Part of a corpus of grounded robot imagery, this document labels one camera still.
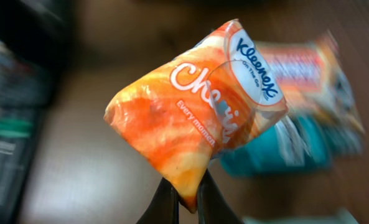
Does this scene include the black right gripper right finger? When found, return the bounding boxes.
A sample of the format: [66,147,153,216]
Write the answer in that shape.
[197,170,243,224]

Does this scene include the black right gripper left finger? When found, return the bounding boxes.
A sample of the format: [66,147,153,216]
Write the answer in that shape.
[136,178,179,224]

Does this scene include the blue Listerine mouthwash bottle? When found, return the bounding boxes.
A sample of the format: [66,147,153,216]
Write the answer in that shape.
[220,116,363,177]

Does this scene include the orange Kleenex tissue pack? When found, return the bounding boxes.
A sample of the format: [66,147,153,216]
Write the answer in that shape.
[104,19,288,212]

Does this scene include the yellow snack chip bag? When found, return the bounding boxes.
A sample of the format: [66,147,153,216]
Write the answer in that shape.
[255,31,365,134]

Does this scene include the mint green wipes pack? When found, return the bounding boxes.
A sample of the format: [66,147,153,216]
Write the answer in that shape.
[243,209,358,224]

